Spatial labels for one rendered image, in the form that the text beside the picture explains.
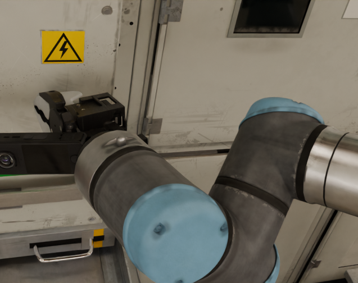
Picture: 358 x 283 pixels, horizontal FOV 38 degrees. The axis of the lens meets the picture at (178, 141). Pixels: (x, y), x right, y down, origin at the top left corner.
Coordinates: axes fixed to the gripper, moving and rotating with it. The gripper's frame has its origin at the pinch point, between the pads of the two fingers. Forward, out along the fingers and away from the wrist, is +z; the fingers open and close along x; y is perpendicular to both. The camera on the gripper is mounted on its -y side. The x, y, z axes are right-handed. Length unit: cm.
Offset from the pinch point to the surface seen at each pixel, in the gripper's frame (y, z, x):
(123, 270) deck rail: 11.8, -1.3, -35.3
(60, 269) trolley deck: 2.6, 6.6, -37.1
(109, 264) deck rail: 11.2, 3.7, -37.5
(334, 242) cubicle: 105, 25, -87
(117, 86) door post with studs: 26.3, 30.0, -13.6
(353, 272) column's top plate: 65, -11, -52
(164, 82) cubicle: 35.3, 25.2, -12.7
